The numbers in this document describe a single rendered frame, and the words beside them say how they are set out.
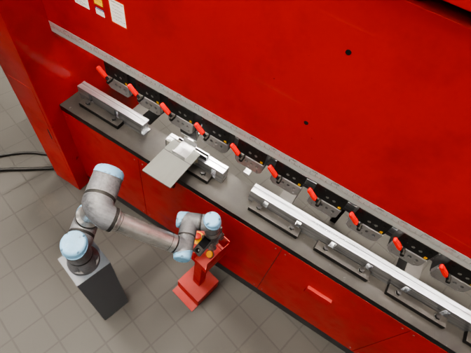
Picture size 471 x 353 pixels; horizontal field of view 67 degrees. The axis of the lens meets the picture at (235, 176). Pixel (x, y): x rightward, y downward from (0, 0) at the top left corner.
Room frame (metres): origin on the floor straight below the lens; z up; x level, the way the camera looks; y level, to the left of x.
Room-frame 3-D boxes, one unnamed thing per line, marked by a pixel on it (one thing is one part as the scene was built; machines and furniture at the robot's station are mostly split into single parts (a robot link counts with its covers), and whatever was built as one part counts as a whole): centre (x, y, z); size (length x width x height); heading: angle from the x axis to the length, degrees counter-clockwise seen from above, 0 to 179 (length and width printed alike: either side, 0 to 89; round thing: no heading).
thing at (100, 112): (1.34, 0.87, 0.89); 0.30 x 0.05 x 0.03; 69
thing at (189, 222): (0.66, 0.15, 1.13); 0.11 x 0.11 x 0.08; 5
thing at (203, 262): (0.74, 0.08, 0.75); 0.20 x 0.16 x 0.18; 58
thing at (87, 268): (0.50, 0.63, 0.82); 0.15 x 0.15 x 0.10
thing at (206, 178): (1.12, 0.27, 0.89); 0.30 x 0.05 x 0.03; 69
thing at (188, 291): (0.72, 0.09, 0.06); 0.25 x 0.20 x 0.12; 148
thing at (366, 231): (0.84, -0.62, 1.24); 0.15 x 0.09 x 0.17; 69
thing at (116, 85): (1.33, 0.69, 1.24); 0.15 x 0.09 x 0.17; 69
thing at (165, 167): (1.05, 0.34, 1.00); 0.26 x 0.18 x 0.01; 159
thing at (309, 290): (0.67, -0.61, 0.59); 0.15 x 0.02 x 0.07; 69
